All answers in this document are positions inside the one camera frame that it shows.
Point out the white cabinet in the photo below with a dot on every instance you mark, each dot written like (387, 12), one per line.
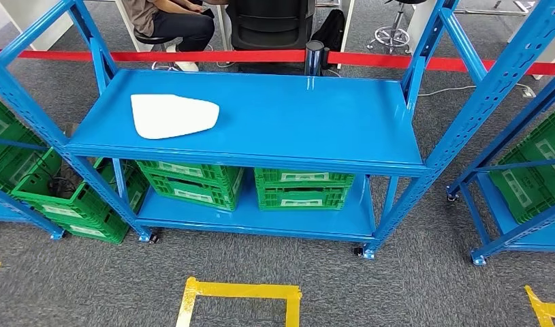
(38, 22)

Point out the black stanchion post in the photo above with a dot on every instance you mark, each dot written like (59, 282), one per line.
(314, 56)

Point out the black office chair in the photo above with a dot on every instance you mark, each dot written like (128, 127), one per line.
(268, 25)

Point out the person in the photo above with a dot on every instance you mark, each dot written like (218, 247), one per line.
(178, 25)

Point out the white plastic cover part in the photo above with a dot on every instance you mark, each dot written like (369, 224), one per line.
(169, 115)

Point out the blue steel shelf rack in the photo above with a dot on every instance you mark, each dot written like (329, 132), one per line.
(281, 117)
(507, 234)
(15, 210)

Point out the black round chrome stool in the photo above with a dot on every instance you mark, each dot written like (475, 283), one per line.
(146, 38)
(392, 34)

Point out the black backpack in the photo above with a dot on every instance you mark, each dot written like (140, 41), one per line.
(329, 29)

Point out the red barrier belt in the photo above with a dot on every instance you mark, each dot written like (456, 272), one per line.
(169, 56)

